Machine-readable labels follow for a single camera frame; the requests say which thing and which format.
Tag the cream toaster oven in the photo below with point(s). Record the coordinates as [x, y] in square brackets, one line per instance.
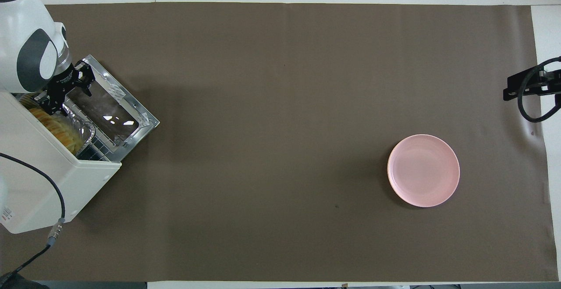
[39, 183]

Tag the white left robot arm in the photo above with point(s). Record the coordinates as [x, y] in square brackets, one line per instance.
[22, 21]

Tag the brown table mat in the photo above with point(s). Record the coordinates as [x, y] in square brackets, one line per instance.
[280, 105]

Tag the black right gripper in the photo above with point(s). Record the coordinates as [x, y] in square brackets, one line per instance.
[552, 80]

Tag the pink round plate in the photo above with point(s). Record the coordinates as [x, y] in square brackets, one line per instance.
[423, 170]

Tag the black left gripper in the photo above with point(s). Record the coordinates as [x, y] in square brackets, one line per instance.
[70, 80]

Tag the sliced yellow bread loaf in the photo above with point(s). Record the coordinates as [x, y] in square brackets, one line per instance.
[57, 129]

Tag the aluminium foil tray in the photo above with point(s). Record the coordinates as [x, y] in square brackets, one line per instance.
[85, 130]

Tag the glass oven door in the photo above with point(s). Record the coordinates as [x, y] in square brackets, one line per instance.
[109, 109]

